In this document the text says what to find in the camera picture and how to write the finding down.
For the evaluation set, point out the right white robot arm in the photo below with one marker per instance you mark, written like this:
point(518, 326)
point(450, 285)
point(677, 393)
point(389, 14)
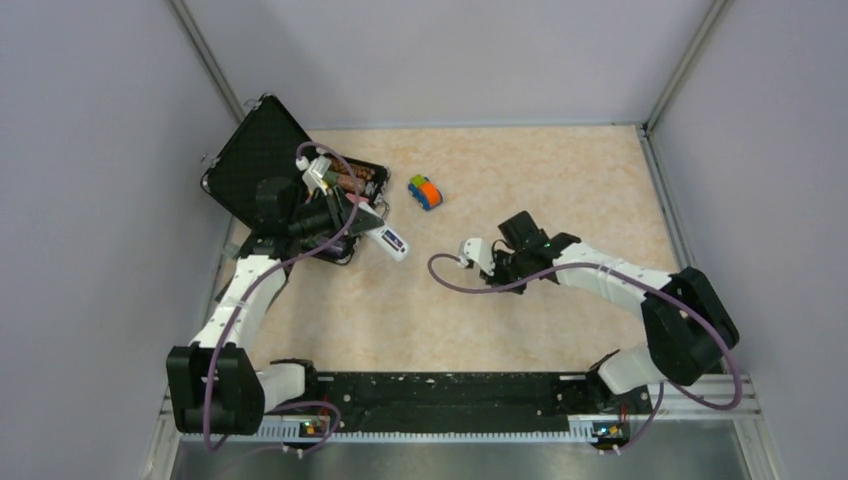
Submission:
point(688, 330)

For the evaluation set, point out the colourful toy brick car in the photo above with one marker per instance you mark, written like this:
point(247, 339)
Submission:
point(425, 193)

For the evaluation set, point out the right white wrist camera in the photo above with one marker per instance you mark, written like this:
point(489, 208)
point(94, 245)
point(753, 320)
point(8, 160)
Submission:
point(476, 252)

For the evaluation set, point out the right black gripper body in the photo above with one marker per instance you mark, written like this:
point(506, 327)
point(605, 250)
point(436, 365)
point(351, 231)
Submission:
point(509, 267)

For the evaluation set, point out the white remote control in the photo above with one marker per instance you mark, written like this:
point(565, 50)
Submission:
point(379, 231)

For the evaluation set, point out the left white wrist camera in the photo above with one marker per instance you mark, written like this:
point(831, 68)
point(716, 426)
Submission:
point(313, 172)

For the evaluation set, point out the purple AAA battery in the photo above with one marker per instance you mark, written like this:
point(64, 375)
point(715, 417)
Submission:
point(394, 241)

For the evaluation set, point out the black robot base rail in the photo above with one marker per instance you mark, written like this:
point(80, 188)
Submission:
point(460, 406)

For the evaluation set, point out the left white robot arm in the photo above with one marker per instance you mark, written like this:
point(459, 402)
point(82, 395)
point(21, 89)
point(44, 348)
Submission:
point(214, 387)

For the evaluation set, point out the black poker chip case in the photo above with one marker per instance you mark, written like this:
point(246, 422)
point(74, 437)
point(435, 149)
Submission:
point(264, 146)

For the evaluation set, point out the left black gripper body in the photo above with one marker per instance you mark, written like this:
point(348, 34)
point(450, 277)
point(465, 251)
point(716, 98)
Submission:
point(326, 215)

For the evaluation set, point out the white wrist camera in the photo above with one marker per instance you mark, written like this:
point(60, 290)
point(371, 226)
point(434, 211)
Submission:
point(476, 252)
point(313, 172)

